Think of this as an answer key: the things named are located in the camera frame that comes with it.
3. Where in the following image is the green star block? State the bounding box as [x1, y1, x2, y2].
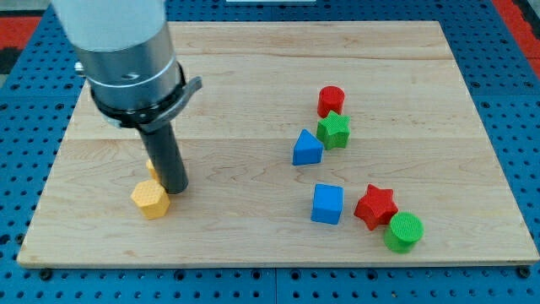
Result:
[316, 111, 350, 150]

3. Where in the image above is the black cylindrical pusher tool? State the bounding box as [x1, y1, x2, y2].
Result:
[138, 122, 188, 194]

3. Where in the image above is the blue cube block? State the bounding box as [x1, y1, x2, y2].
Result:
[310, 184, 344, 225]

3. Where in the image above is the light wooden board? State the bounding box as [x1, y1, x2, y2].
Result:
[18, 21, 539, 269]

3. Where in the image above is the blue triangle block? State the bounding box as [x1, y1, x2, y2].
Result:
[292, 129, 324, 166]

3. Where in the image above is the yellow block behind pusher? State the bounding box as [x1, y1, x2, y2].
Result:
[145, 159, 160, 182]

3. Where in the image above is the red star block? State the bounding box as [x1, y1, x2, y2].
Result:
[354, 184, 398, 231]

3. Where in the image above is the red cylinder block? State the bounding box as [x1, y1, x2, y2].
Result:
[317, 85, 345, 118]

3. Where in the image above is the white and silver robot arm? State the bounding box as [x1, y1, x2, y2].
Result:
[51, 0, 203, 133]

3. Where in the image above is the green cylinder block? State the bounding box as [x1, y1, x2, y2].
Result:
[383, 212, 424, 253]

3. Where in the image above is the yellow hexagon block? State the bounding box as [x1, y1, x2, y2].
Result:
[131, 179, 170, 220]

